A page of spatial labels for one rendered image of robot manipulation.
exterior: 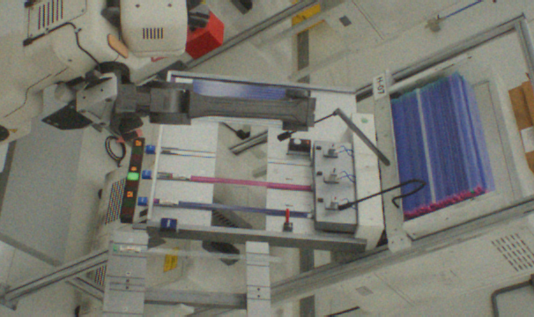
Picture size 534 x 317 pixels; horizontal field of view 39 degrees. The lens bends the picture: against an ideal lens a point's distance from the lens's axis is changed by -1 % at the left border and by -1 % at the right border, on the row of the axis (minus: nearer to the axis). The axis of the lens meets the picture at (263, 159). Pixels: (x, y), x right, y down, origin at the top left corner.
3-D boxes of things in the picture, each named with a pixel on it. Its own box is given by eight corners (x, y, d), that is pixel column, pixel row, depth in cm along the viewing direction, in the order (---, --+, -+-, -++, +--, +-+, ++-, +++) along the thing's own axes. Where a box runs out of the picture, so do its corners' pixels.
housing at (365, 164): (350, 249, 248) (359, 225, 237) (344, 136, 279) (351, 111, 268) (374, 251, 249) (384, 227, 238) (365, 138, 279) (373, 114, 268)
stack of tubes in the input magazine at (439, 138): (403, 217, 235) (484, 187, 223) (389, 99, 267) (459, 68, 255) (421, 234, 243) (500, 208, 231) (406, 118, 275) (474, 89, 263)
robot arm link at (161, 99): (144, 87, 170) (142, 111, 170) (188, 90, 173) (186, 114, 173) (137, 86, 178) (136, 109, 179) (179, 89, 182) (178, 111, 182)
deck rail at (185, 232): (145, 236, 241) (145, 225, 236) (146, 231, 242) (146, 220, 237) (363, 254, 246) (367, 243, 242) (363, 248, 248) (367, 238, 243)
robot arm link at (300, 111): (331, 92, 187) (328, 133, 188) (308, 91, 199) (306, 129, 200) (155, 80, 171) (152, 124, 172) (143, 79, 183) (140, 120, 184)
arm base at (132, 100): (114, 67, 169) (115, 112, 164) (149, 70, 172) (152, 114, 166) (108, 88, 176) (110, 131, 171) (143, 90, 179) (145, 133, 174)
